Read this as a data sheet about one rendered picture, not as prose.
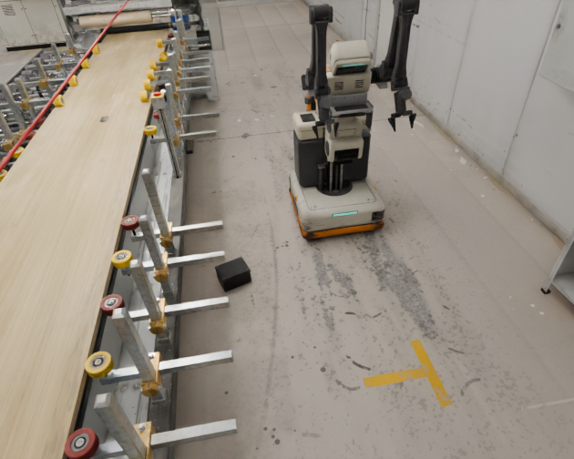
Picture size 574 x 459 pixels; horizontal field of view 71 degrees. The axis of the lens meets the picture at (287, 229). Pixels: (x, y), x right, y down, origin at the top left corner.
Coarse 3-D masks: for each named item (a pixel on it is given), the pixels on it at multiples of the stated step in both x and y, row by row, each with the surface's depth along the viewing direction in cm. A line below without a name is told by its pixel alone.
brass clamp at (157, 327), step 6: (162, 300) 156; (162, 306) 154; (162, 312) 151; (162, 318) 149; (150, 324) 148; (156, 324) 147; (162, 324) 148; (150, 330) 147; (156, 330) 148; (162, 330) 148
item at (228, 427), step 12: (228, 420) 117; (168, 432) 115; (180, 432) 115; (192, 432) 115; (204, 432) 115; (216, 432) 115; (228, 432) 116; (108, 444) 113; (156, 444) 113; (168, 444) 114; (96, 456) 111; (108, 456) 113
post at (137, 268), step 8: (136, 264) 131; (136, 272) 133; (144, 272) 135; (136, 280) 135; (144, 280) 135; (144, 288) 138; (144, 296) 140; (152, 296) 142; (144, 304) 142; (152, 304) 143; (152, 312) 146; (160, 312) 150; (152, 320) 148; (160, 336) 155; (168, 336) 156
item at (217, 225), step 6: (210, 222) 195; (216, 222) 195; (174, 228) 193; (180, 228) 193; (186, 228) 193; (192, 228) 193; (198, 228) 193; (204, 228) 193; (210, 228) 194; (216, 228) 195; (222, 228) 195; (132, 234) 191; (138, 234) 191; (156, 234) 191; (174, 234) 193; (180, 234) 193; (132, 240) 191; (138, 240) 191
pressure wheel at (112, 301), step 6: (114, 294) 150; (102, 300) 148; (108, 300) 148; (114, 300) 148; (120, 300) 147; (102, 306) 145; (108, 306) 146; (114, 306) 145; (120, 306) 146; (108, 312) 144
